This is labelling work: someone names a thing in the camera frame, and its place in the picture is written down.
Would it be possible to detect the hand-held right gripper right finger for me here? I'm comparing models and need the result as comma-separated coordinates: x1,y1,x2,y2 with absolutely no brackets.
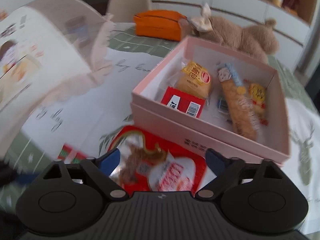
195,149,280,200

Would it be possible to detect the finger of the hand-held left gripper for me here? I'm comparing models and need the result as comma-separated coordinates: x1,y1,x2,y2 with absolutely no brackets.
0,159,39,188

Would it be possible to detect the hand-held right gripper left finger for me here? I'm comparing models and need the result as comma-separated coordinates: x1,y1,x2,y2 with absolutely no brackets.
42,148,127,200

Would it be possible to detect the pink cardboard box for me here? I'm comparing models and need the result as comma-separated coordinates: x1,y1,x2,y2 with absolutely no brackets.
130,36,292,168

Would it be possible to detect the long bread packet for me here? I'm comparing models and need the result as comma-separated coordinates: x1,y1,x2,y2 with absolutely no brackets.
216,62,259,140

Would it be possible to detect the red barcode snack box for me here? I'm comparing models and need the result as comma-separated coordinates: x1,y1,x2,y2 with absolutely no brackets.
161,86,207,118

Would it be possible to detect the yellow red snack packet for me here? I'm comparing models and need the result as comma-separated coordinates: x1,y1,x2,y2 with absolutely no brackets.
246,82,267,127

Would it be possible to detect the yellow label bread packet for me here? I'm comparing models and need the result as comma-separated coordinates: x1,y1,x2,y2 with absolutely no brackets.
174,60,213,99

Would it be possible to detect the red green striped snack packet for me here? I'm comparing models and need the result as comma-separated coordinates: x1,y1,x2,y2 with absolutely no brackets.
57,144,88,164

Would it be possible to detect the white cartoon plastic bag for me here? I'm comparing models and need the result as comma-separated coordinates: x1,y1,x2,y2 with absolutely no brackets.
0,0,115,143

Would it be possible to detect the green checked tablecloth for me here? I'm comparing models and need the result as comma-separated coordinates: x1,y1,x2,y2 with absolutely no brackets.
0,22,320,240

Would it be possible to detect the brown plush toy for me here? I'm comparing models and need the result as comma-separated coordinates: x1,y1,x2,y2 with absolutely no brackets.
179,4,279,64

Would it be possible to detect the orange tissue pouch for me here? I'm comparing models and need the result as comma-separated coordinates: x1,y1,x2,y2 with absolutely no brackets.
133,10,187,42

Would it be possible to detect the beige chair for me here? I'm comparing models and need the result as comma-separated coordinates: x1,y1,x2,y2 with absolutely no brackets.
106,0,152,23

